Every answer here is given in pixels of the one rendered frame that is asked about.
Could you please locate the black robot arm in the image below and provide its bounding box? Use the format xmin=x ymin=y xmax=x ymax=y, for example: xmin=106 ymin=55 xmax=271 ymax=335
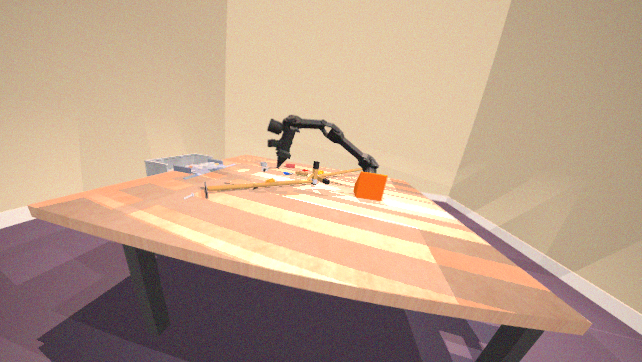
xmin=267 ymin=115 xmax=380 ymax=174

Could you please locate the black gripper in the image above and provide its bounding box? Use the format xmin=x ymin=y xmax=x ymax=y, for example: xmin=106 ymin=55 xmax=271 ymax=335
xmin=275 ymin=136 xmax=293 ymax=168

